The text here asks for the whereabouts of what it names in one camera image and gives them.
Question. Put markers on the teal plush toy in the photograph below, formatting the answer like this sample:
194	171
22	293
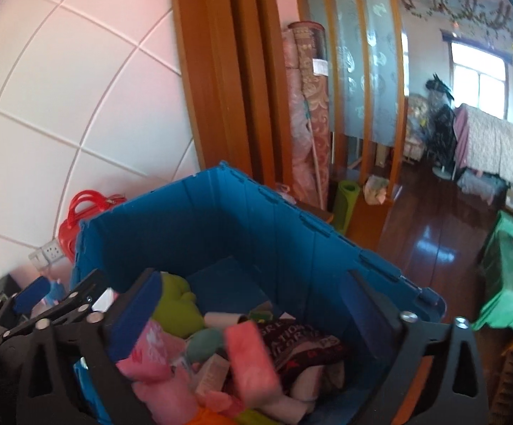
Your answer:
205	343

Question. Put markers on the small beige box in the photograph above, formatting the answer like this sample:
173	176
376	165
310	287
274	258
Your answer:
212	374

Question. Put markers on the white wall socket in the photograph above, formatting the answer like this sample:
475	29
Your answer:
53	250

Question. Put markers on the pink fluffy towel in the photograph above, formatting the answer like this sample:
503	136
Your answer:
252	363

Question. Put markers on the wall vine decoration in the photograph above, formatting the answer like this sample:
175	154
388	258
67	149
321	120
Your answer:
460	4

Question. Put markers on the green rolled yoga mat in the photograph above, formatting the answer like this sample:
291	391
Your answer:
345	206

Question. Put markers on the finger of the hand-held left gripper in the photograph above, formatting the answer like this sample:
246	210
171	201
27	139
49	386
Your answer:
75	296
30	295

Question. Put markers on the floral blanket on rack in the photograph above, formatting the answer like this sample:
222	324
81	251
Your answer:
495	141

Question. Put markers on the red carrying case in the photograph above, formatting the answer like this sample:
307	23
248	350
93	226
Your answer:
72	230

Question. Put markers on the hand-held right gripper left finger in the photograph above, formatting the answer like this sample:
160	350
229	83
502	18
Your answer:
134	314

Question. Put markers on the wooden door frame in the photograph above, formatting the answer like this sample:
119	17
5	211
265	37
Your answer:
229	75

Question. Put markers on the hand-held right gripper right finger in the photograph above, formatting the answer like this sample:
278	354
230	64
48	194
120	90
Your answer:
369	318

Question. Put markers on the wooden frosted glass partition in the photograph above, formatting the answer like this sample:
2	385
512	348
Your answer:
349	75

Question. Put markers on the blue plastic crate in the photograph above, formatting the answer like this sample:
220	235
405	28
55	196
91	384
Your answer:
247	225

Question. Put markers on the white cardboard tube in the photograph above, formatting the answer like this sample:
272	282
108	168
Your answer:
223	320

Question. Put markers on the dark printed cloth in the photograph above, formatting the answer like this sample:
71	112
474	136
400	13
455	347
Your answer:
300	345

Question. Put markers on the black clothes stand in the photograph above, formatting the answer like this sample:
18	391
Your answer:
442	128

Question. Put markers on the rolled patterned carpet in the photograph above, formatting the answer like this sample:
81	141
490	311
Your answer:
311	97

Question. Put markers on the window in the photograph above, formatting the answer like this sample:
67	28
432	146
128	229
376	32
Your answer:
477	79

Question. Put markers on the white wall switch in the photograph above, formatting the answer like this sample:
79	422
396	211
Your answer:
37	259

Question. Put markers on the green table cloth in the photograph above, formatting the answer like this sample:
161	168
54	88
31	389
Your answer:
508	283

